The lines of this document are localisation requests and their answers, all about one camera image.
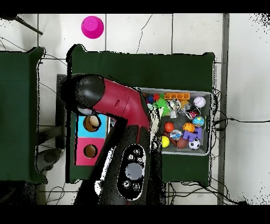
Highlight black and white soccer ball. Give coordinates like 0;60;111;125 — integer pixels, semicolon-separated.
188;137;201;150

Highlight dark green side table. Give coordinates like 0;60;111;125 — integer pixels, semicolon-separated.
0;46;46;183

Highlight brown football toy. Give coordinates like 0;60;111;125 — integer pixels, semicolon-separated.
176;138;189;149

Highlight globe print ball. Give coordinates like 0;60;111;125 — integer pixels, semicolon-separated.
191;115;205;128

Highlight green spiky ball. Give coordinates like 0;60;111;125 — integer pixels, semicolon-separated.
153;94;171;117

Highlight wooden box with three holes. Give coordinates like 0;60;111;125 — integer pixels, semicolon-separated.
74;114;108;166

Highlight pink plastic cup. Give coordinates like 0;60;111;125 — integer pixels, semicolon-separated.
81;15;104;40

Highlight white baseball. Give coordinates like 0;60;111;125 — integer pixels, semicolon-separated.
193;96;207;109

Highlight orange plastic tray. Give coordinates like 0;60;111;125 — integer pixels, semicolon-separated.
163;92;190;100

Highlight wire mesh bin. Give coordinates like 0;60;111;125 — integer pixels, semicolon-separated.
106;87;213;156

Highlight red rubber ball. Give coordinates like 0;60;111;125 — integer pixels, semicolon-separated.
163;122;175;133

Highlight purple foam toy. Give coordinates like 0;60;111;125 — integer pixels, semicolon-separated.
182;127;203;142

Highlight black floor cable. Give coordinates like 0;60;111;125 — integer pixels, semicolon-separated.
213;117;270;132

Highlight orange basketball toy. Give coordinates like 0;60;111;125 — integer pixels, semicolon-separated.
182;122;196;133

